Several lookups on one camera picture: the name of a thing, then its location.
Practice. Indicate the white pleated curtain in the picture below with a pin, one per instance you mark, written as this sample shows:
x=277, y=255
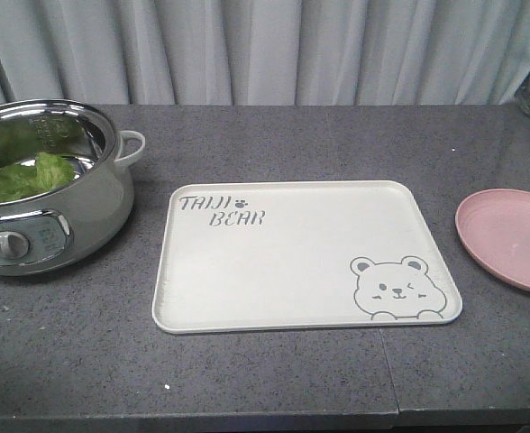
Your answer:
x=274, y=53

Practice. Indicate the green lettuce leaf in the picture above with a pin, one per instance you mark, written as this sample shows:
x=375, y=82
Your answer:
x=48, y=172

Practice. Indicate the pink round plate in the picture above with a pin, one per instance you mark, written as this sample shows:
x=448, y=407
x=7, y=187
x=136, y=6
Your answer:
x=494, y=228

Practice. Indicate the cream electric cooking pot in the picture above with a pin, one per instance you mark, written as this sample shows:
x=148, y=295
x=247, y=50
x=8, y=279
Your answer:
x=59, y=227

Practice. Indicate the white bear serving tray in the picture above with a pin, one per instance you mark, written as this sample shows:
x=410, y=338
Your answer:
x=306, y=254

